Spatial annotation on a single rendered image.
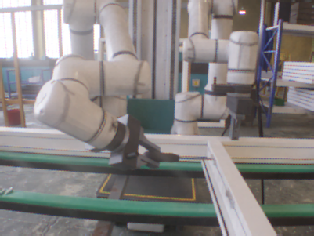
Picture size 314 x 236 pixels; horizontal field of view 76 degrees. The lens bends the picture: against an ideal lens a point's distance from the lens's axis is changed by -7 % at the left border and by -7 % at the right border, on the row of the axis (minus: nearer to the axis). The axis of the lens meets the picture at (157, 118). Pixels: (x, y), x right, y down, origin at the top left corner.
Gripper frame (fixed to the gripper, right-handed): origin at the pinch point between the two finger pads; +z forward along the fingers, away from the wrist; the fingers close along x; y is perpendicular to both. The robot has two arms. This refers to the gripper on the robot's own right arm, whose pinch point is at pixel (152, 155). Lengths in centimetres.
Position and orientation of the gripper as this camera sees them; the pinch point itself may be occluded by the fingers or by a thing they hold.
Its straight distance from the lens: 62.9
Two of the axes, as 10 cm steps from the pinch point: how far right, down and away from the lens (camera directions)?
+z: 6.2, 4.4, 6.5
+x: 0.5, -8.5, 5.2
